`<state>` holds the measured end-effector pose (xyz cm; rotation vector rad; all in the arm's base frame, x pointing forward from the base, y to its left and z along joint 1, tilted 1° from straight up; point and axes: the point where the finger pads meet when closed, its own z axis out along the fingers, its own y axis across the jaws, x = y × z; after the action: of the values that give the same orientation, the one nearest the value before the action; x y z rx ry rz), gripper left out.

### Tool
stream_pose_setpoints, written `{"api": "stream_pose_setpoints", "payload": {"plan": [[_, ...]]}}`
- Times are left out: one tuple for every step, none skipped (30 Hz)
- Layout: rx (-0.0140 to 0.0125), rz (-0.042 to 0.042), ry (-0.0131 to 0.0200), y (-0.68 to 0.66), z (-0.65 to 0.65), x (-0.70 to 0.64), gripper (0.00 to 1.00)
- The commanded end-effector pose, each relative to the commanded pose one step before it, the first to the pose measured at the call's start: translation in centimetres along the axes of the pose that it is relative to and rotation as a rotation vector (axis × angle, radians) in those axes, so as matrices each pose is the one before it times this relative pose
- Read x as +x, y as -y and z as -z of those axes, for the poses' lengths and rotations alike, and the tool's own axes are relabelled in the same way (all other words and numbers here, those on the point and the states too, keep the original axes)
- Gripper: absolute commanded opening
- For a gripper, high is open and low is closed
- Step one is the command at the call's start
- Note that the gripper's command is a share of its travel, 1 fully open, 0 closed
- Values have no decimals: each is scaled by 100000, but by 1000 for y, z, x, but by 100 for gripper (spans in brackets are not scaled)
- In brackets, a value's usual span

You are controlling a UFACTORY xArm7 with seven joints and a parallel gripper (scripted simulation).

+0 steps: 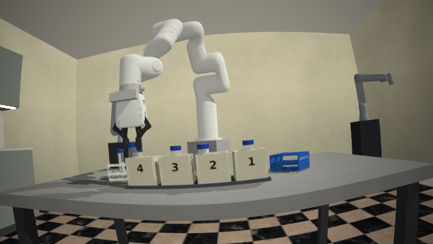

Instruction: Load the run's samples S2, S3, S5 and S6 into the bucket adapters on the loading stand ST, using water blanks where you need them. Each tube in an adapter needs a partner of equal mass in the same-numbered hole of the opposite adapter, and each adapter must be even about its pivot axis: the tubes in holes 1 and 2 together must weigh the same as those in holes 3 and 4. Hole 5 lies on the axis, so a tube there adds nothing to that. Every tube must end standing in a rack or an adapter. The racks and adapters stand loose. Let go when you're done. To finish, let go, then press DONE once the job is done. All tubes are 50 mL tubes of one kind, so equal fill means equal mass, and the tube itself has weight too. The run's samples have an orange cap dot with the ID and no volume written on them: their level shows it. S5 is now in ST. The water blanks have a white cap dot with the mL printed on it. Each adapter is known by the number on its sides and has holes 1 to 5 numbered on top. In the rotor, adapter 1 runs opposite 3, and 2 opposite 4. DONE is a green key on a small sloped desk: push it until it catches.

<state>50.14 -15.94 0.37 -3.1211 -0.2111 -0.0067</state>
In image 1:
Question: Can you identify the blue tube rack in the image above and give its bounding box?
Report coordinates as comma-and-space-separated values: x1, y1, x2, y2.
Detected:
270, 151, 310, 172

